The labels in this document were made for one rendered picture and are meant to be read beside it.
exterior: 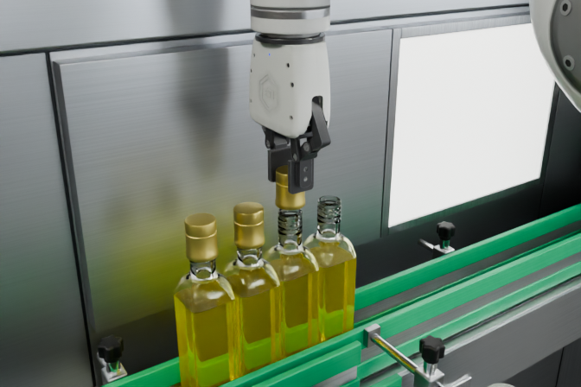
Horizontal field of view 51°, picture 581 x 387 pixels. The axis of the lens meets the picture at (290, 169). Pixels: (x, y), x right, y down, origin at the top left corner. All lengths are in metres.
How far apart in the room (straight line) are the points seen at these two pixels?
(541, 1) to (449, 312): 0.74
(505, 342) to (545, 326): 0.11
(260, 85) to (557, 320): 0.72
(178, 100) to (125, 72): 0.07
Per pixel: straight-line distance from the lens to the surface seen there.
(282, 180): 0.70
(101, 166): 0.74
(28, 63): 0.72
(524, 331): 1.10
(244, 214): 0.67
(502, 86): 1.14
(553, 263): 1.12
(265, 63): 0.66
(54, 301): 0.82
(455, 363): 0.99
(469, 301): 0.98
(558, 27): 0.25
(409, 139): 1.00
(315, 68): 0.63
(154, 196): 0.77
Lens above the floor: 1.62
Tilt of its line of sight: 21 degrees down
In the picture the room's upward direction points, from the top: straight up
